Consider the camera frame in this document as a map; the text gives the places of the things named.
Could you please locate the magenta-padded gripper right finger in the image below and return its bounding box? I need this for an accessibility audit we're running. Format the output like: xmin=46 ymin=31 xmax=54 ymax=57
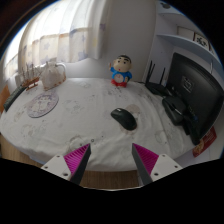
xmin=131 ymin=143 xmax=184 ymax=186

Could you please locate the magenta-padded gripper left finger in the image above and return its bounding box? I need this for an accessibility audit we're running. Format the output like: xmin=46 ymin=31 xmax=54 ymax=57
xmin=40 ymin=143 xmax=92 ymax=186

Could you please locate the black computer mouse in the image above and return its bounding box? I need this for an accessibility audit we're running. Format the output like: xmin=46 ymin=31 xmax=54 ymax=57
xmin=110 ymin=107 xmax=138 ymax=131

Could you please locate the round purple printed mouse pad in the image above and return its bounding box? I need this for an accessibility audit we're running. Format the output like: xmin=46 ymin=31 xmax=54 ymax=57
xmin=26 ymin=90 xmax=60 ymax=119

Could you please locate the white printed tablecloth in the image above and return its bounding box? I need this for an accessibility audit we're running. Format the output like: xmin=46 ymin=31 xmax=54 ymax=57
xmin=0 ymin=77 xmax=224 ymax=173

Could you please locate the red packet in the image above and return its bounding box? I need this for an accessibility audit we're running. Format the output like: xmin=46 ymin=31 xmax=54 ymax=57
xmin=192 ymin=126 xmax=218 ymax=158

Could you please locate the black router with antennas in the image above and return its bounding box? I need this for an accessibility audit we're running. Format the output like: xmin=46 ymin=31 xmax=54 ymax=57
xmin=144 ymin=60 xmax=173 ymax=98

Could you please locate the cloth-covered white kettle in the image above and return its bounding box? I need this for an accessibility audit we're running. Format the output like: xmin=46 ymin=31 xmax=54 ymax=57
xmin=39 ymin=61 xmax=68 ymax=92

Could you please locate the black computer monitor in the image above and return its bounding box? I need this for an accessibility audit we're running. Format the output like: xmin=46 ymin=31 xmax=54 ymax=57
xmin=165 ymin=52 xmax=224 ymax=146

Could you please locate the black keyboard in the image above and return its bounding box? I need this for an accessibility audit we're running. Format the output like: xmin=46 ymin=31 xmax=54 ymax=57
xmin=3 ymin=84 xmax=27 ymax=113

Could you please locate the wooden ship model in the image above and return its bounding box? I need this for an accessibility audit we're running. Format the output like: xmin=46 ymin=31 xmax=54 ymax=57
xmin=20 ymin=63 xmax=41 ymax=90

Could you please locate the cartoon boy figurine clock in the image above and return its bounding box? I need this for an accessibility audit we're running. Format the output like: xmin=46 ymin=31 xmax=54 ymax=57
xmin=109 ymin=54 xmax=133 ymax=89

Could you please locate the white star-print curtain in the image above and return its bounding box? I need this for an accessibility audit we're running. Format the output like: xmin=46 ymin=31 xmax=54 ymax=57
xmin=3 ymin=0 xmax=111 ymax=81

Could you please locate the white wall shelf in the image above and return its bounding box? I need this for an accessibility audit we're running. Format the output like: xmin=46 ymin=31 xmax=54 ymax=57
xmin=156 ymin=0 xmax=224 ymax=68

